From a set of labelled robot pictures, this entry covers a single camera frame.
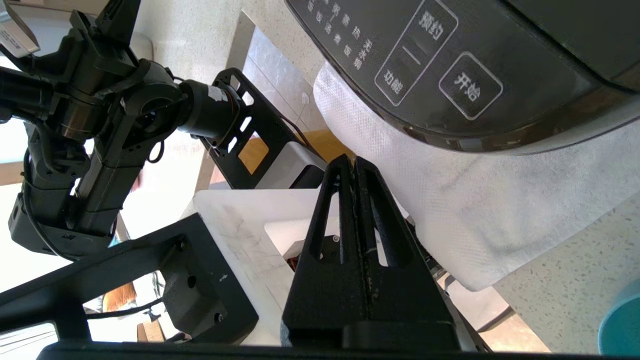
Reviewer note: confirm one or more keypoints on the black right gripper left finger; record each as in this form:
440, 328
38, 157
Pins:
320, 300

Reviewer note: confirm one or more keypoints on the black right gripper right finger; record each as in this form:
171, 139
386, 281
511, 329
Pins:
405, 300

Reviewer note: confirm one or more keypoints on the blue bowl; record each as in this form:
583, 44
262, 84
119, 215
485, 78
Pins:
622, 325

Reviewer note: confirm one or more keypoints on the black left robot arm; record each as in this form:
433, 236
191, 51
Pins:
125, 100

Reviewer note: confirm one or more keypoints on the dark grey rice cooker body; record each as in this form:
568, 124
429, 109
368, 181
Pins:
500, 50

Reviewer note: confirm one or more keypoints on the white cloth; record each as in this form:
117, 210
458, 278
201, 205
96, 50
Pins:
475, 210

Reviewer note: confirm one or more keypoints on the light grey box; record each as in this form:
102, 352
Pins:
290, 165

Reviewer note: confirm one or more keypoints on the black metal frame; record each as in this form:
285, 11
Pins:
125, 260

